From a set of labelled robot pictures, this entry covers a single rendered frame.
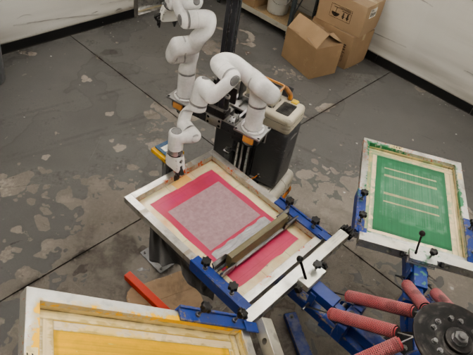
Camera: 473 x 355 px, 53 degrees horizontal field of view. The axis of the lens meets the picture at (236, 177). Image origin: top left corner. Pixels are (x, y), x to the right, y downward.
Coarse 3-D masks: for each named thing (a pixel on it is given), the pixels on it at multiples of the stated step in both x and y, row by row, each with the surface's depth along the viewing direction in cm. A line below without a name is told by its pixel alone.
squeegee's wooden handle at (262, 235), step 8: (280, 216) 222; (288, 216) 223; (272, 224) 218; (280, 224) 221; (256, 232) 213; (264, 232) 213; (272, 232) 220; (248, 240) 209; (256, 240) 210; (264, 240) 218; (240, 248) 205; (248, 248) 209; (232, 256) 201; (240, 256) 207
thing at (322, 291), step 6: (318, 282) 200; (312, 288) 198; (318, 288) 198; (324, 288) 198; (318, 294) 196; (324, 294) 196; (330, 294) 197; (318, 300) 198; (324, 300) 195; (330, 300) 195; (336, 300) 195; (324, 306) 196; (330, 306) 194
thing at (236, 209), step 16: (208, 176) 250; (192, 192) 240; (208, 192) 241; (224, 192) 243; (240, 192) 244; (224, 208) 235; (240, 208) 236; (256, 208) 238; (240, 224) 229; (272, 240) 224; (288, 240) 226; (272, 256) 217
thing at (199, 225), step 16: (176, 192) 238; (160, 208) 229; (176, 208) 230; (192, 208) 232; (208, 208) 233; (176, 224) 223; (192, 224) 225; (208, 224) 226; (224, 224) 227; (192, 240) 218; (208, 240) 219; (224, 240) 220; (256, 256) 216; (240, 272) 209; (256, 272) 210
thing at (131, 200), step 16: (192, 160) 252; (208, 160) 257; (224, 160) 255; (240, 176) 248; (144, 192) 230; (256, 192) 243; (144, 208) 223; (160, 224) 218; (176, 240) 212; (320, 240) 224; (192, 256) 207; (304, 256) 217; (272, 272) 207; (288, 272) 212; (256, 288) 200
